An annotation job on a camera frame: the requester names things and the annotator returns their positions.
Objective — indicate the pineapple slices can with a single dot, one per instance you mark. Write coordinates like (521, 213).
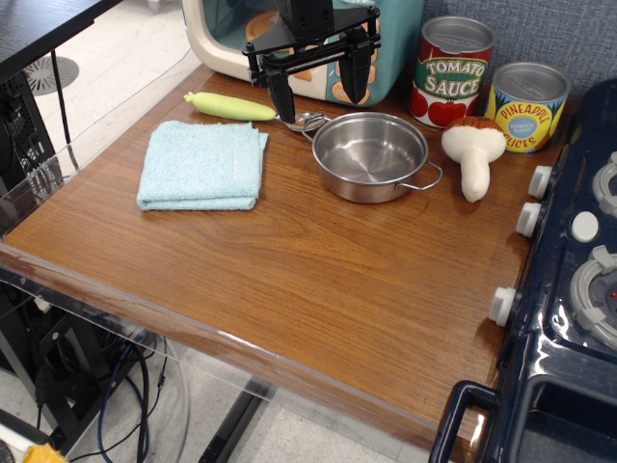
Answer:
(526, 101)

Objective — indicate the clear acrylic barrier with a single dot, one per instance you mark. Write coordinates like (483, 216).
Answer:
(109, 95)

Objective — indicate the plush mushroom toy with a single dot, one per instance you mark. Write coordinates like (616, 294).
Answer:
(474, 143)

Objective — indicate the toy microwave oven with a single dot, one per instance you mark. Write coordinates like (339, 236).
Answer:
(217, 30)

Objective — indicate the yellow object at corner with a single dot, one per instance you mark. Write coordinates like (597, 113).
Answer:
(42, 454)

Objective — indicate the light blue folded towel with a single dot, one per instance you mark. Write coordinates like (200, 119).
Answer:
(202, 167)

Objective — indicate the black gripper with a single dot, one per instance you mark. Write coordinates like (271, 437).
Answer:
(309, 34)

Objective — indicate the spoon with green handle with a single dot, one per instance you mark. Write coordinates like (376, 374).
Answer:
(238, 109)

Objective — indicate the stainless steel pot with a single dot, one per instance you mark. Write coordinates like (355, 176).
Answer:
(370, 157)

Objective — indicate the black side desk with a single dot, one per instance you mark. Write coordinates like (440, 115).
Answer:
(31, 29)

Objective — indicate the tomato sauce can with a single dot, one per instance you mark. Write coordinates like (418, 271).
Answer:
(452, 62)

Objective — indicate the dark blue toy stove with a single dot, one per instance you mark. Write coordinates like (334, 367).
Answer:
(555, 399)

